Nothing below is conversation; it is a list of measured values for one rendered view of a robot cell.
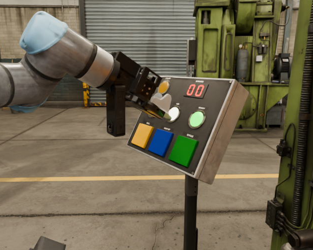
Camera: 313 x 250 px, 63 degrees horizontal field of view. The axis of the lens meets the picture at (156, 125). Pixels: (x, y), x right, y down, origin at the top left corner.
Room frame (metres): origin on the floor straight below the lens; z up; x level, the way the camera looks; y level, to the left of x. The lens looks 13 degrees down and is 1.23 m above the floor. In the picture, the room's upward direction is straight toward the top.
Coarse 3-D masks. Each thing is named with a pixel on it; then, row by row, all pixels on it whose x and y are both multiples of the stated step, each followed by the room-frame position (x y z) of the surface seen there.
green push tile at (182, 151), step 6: (180, 138) 0.69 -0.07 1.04; (186, 138) 0.68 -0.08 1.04; (174, 144) 0.70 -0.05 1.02; (180, 144) 0.68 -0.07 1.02; (186, 144) 0.67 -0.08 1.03; (192, 144) 0.65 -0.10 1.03; (174, 150) 0.68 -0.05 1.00; (180, 150) 0.67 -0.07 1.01; (186, 150) 0.65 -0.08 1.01; (192, 150) 0.64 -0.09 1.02; (174, 156) 0.67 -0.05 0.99; (180, 156) 0.66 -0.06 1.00; (186, 156) 0.64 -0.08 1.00; (192, 156) 0.64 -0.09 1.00; (180, 162) 0.65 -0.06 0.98; (186, 162) 0.63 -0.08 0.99
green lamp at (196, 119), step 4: (196, 112) 0.71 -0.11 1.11; (200, 112) 0.70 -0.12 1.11; (192, 116) 0.71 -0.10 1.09; (196, 116) 0.70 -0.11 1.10; (200, 116) 0.69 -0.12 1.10; (192, 120) 0.70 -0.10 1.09; (196, 120) 0.69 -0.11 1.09; (200, 120) 0.68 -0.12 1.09; (192, 124) 0.70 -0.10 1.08; (196, 124) 0.69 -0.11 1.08
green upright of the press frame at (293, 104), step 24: (288, 96) 0.72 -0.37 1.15; (312, 96) 0.64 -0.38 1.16; (288, 120) 0.71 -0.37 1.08; (288, 144) 0.70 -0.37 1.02; (312, 144) 0.62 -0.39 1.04; (288, 168) 0.69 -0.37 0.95; (312, 168) 0.61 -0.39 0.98; (288, 192) 0.67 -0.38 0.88; (312, 192) 0.60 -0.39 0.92; (288, 216) 0.66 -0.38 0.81; (312, 216) 0.59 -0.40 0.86
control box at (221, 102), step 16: (176, 80) 0.85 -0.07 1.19; (192, 80) 0.80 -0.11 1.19; (208, 80) 0.75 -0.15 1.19; (224, 80) 0.71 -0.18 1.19; (176, 96) 0.81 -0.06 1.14; (192, 96) 0.76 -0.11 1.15; (208, 96) 0.72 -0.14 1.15; (224, 96) 0.68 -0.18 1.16; (240, 96) 0.70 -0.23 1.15; (192, 112) 0.73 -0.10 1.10; (208, 112) 0.68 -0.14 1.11; (224, 112) 0.66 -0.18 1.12; (240, 112) 0.70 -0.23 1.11; (160, 128) 0.78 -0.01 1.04; (176, 128) 0.74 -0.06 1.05; (192, 128) 0.69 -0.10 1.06; (208, 128) 0.65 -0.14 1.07; (224, 128) 0.66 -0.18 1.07; (128, 144) 0.86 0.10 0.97; (208, 144) 0.63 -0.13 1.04; (224, 144) 0.66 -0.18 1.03; (160, 160) 0.71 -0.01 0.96; (192, 160) 0.63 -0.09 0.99; (208, 160) 0.63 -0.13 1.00; (192, 176) 0.61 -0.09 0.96; (208, 176) 0.63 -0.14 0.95
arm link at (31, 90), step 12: (24, 60) 0.47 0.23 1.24; (12, 72) 0.43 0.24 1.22; (24, 72) 0.46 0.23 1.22; (36, 72) 0.46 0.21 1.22; (24, 84) 0.45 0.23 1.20; (36, 84) 0.47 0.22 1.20; (48, 84) 0.48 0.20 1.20; (24, 96) 0.45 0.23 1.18; (36, 96) 0.48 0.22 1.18; (12, 108) 0.49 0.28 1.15; (24, 108) 0.49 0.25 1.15; (36, 108) 0.52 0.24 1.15
